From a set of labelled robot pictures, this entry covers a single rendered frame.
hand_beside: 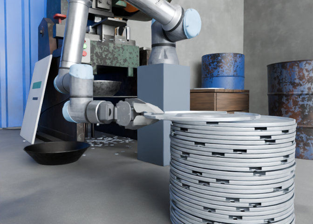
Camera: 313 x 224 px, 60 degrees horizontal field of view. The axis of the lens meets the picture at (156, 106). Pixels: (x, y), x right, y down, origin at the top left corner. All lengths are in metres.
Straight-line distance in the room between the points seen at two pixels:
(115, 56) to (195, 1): 2.78
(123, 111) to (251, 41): 4.38
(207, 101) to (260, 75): 3.36
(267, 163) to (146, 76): 0.81
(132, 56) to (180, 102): 0.69
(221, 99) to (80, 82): 0.91
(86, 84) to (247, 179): 0.58
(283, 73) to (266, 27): 3.45
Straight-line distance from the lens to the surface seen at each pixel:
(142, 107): 0.77
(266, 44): 4.89
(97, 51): 1.72
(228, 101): 1.65
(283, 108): 1.52
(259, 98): 4.87
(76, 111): 0.91
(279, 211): 0.63
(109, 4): 1.97
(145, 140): 1.28
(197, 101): 1.61
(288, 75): 1.50
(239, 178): 0.57
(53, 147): 1.51
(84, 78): 0.90
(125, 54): 1.81
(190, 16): 1.17
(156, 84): 1.21
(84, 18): 1.09
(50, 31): 2.15
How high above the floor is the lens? 0.30
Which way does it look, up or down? 2 degrees down
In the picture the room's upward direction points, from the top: straight up
